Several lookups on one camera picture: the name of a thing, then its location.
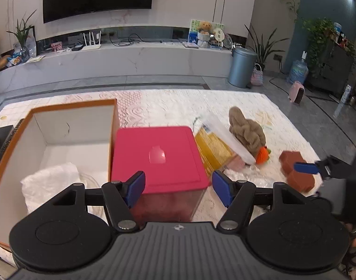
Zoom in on black cables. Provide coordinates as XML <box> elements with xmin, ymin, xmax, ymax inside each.
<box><xmin>109</xmin><ymin>32</ymin><xmax>162</xmax><ymax>47</ymax></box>

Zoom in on pink soft item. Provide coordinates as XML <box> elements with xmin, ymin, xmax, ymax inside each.
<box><xmin>226</xmin><ymin>156</ymin><xmax>246</xmax><ymax>170</ymax></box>

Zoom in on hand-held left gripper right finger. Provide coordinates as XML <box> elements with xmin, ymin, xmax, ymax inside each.
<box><xmin>212</xmin><ymin>170</ymin><xmax>308</xmax><ymax>231</ymax></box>

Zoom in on brown rubber block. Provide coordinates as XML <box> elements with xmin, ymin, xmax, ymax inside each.
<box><xmin>279</xmin><ymin>151</ymin><xmax>316</xmax><ymax>193</ymax></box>

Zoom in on grey trash can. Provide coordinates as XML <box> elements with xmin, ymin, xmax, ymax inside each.
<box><xmin>228</xmin><ymin>47</ymin><xmax>258</xmax><ymax>89</ymax></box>

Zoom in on leafy climbing plant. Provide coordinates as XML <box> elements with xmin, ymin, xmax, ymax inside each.
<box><xmin>301</xmin><ymin>17</ymin><xmax>338</xmax><ymax>77</ymax></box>

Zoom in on teddy bear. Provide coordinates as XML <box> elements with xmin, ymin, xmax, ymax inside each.
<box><xmin>197</xmin><ymin>21</ymin><xmax>213</xmax><ymax>49</ymax></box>

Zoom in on potted plant in glass vase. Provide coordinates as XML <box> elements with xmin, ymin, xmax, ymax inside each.
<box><xmin>6</xmin><ymin>10</ymin><xmax>38</xmax><ymax>59</ymax></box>

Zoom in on white cloth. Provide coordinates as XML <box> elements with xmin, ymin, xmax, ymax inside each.
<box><xmin>21</xmin><ymin>162</ymin><xmax>83</xmax><ymax>215</ymax></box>

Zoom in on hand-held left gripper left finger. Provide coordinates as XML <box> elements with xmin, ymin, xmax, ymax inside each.
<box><xmin>50</xmin><ymin>171</ymin><xmax>146</xmax><ymax>233</ymax></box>

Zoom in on tall-leaf floor plant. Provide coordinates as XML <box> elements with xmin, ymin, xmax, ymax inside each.
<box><xmin>244</xmin><ymin>23</ymin><xmax>290</xmax><ymax>71</ymax></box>

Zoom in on white router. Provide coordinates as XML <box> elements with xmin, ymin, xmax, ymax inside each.
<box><xmin>81</xmin><ymin>30</ymin><xmax>103</xmax><ymax>51</ymax></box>

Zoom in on yellow packet in clear bag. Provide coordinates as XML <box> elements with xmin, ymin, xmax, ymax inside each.
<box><xmin>200</xmin><ymin>114</ymin><xmax>257</xmax><ymax>165</ymax></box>

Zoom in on pink-lidded clear container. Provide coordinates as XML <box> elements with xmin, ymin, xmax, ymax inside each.
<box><xmin>110</xmin><ymin>126</ymin><xmax>212</xmax><ymax>230</ymax></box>

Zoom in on orange-edged cardboard box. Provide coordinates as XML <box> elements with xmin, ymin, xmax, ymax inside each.
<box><xmin>0</xmin><ymin>98</ymin><xmax>121</xmax><ymax>250</ymax></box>

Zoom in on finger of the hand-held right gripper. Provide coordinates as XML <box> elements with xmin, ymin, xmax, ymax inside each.
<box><xmin>294</xmin><ymin>155</ymin><xmax>349</xmax><ymax>181</ymax></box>

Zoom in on white marble media ledge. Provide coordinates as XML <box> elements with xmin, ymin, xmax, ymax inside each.
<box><xmin>0</xmin><ymin>39</ymin><xmax>234</xmax><ymax>95</ymax></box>

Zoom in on blue water jug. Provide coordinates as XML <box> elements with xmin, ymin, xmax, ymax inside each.
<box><xmin>287</xmin><ymin>51</ymin><xmax>310</xmax><ymax>85</ymax></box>

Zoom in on brown knitted plush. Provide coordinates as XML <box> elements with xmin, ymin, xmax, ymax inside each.
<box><xmin>228</xmin><ymin>106</ymin><xmax>266</xmax><ymax>156</ymax></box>

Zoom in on orange carrot toy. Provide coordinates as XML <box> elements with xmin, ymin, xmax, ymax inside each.
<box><xmin>255</xmin><ymin>147</ymin><xmax>272</xmax><ymax>165</ymax></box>

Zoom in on pink space heater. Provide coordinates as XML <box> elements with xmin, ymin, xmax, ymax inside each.
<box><xmin>288</xmin><ymin>81</ymin><xmax>305</xmax><ymax>104</ymax></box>

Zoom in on yellow snack packet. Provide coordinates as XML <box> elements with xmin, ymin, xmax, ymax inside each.
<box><xmin>194</xmin><ymin>124</ymin><xmax>237</xmax><ymax>178</ymax></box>

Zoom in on dark cabinet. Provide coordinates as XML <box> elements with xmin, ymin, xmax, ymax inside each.
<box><xmin>305</xmin><ymin>38</ymin><xmax>356</xmax><ymax>95</ymax></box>

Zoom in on white lace blanket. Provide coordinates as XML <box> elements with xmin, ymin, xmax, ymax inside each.
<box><xmin>0</xmin><ymin>89</ymin><xmax>325</xmax><ymax>222</ymax></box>

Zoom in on snack bags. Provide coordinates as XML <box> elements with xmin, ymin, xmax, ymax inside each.
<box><xmin>7</xmin><ymin>51</ymin><xmax>24</xmax><ymax>66</ymax></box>

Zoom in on black box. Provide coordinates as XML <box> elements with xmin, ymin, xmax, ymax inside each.
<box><xmin>0</xmin><ymin>124</ymin><xmax>24</xmax><ymax>165</ymax></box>

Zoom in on woven basket bag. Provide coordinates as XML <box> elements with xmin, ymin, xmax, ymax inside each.
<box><xmin>250</xmin><ymin>63</ymin><xmax>264</xmax><ymax>86</ymax></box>

